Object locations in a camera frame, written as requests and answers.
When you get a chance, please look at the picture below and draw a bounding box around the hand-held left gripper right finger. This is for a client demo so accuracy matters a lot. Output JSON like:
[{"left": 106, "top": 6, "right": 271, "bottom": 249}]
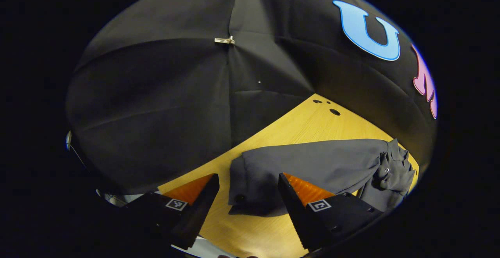
[{"left": 278, "top": 173, "right": 383, "bottom": 253}]

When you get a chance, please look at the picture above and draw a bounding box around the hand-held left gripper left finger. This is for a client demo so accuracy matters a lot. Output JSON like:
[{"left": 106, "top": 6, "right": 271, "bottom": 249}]
[{"left": 125, "top": 173, "right": 220, "bottom": 250}]

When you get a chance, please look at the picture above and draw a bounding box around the dark gray button shirt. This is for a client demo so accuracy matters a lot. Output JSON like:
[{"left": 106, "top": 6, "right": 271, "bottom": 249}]
[{"left": 228, "top": 138, "right": 416, "bottom": 216}]

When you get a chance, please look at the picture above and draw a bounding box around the black backdrop cloth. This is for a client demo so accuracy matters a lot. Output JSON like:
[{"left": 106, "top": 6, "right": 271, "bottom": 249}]
[{"left": 66, "top": 0, "right": 438, "bottom": 196}]

